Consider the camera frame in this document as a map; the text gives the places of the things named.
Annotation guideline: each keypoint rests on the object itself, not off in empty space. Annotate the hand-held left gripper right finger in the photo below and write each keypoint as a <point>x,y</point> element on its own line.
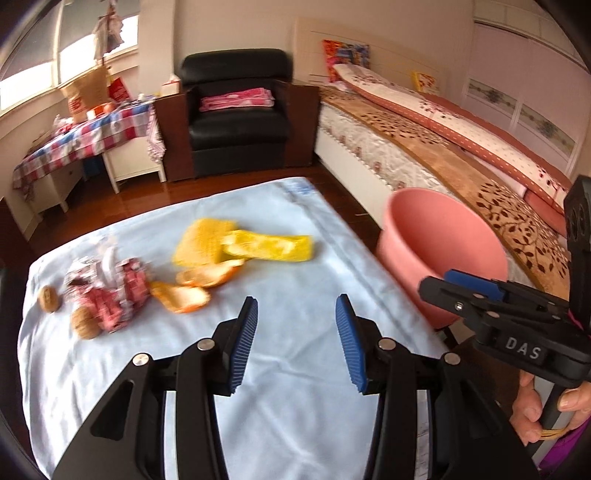
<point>351,346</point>

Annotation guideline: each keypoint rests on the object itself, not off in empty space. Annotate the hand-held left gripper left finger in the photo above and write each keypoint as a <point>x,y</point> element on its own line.
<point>242,346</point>

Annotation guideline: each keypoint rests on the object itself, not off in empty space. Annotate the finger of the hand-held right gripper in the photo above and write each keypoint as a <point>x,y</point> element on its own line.
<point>443,293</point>
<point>475,282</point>

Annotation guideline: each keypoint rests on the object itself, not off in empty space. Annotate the pink plastic bucket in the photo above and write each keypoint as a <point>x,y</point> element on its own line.
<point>438,230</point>

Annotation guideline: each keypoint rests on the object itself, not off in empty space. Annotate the orange peel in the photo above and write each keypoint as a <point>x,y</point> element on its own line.
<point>207,275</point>
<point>180,297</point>

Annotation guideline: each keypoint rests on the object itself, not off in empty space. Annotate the yellow plastic bag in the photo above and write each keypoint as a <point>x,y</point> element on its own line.
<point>272,247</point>

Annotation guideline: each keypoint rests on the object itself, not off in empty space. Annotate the yellow sponge cloth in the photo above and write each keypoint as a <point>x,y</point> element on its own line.
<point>201,240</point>

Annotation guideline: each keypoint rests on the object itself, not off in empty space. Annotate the red and white wrapper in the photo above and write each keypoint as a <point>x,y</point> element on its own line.
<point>111,300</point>

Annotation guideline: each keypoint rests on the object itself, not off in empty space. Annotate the person's right hand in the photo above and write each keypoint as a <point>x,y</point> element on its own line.
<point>526,410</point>

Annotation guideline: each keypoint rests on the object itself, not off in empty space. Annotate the light blue floral tablecloth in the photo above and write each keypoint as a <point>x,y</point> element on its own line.
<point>295,286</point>

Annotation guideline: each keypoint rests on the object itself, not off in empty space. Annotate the brown leaf-pattern bed runner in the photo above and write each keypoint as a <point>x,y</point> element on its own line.
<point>461,184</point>

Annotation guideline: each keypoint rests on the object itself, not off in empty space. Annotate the white floral quilt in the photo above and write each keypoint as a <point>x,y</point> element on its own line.
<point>461,138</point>

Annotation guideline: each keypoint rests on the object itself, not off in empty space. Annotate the brown walnut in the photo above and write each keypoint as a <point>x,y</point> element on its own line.
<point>84,324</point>
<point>48,300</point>

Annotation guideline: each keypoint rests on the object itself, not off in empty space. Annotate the white bed with mattress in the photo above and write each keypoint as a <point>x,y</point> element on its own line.
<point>369,147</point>

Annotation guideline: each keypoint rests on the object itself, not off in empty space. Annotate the yellow cushion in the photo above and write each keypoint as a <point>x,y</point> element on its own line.
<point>425,82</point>

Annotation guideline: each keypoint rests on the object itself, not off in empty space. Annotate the black leather armchair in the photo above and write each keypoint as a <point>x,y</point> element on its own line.
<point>240,129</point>

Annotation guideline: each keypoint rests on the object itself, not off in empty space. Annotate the white side cabinet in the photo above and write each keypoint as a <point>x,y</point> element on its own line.
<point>134,157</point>

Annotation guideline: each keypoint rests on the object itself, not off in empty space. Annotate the white wardrobe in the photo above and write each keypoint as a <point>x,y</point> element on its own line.
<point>531,69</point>

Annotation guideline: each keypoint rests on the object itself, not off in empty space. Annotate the white low table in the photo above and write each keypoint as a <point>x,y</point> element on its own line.
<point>60,182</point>

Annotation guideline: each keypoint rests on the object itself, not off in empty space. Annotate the pink folded blanket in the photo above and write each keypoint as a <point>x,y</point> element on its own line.
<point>235,99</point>

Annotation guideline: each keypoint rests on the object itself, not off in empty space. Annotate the colourful printed pillow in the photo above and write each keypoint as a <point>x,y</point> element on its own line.
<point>346,53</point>

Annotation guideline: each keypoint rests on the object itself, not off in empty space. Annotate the checked tablecloth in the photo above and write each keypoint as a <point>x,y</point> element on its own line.
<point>83,134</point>

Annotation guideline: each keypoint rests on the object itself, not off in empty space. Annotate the tissue box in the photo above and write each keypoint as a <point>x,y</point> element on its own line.
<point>170,88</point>

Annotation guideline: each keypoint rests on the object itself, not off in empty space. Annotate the orange box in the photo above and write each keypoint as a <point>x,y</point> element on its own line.
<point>99,110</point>

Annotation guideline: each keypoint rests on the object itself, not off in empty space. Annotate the red paper bag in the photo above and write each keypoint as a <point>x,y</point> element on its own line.
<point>119,90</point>

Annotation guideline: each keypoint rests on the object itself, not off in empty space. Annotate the clear plastic bag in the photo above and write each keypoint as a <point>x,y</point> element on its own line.
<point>62,123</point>

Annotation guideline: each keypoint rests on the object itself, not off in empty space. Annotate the wooden coat rack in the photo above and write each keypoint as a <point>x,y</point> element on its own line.
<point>106,62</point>

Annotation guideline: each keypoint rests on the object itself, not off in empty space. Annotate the bay window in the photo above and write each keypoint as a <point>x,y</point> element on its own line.
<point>74,64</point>

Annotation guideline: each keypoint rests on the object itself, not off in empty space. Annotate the white hanging clothes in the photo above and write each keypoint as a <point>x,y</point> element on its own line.
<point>108,34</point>

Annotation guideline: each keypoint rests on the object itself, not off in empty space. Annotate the grey roller blind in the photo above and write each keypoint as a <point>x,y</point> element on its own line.
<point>32,60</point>
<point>83,18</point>

